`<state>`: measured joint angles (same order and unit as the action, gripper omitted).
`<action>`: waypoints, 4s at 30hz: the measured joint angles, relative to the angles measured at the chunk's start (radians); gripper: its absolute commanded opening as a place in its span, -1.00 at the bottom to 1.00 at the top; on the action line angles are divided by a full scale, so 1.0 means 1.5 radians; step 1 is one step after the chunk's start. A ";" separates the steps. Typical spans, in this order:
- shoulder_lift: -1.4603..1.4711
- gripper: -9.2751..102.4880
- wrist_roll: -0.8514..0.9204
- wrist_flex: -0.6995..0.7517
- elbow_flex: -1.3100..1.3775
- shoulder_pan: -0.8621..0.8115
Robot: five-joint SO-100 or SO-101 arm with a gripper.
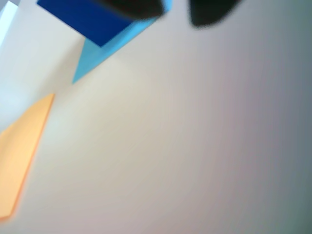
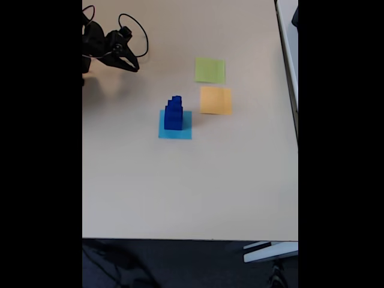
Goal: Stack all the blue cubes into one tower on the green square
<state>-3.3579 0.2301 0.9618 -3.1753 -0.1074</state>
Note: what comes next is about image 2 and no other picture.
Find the medium blue cube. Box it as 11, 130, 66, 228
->
167, 100, 183, 118

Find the green paper square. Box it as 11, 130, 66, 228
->
194, 57, 226, 85

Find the light blue paper square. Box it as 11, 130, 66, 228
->
158, 109, 193, 140

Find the orange paper square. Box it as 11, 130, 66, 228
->
199, 86, 233, 116

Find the large blue cube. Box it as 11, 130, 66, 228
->
164, 105, 184, 131

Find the white table foot bar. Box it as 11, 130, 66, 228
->
242, 241, 299, 264

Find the short looped wrist cable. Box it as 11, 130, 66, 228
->
83, 50, 113, 59

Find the thick black floor cable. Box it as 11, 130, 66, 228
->
82, 239, 157, 288

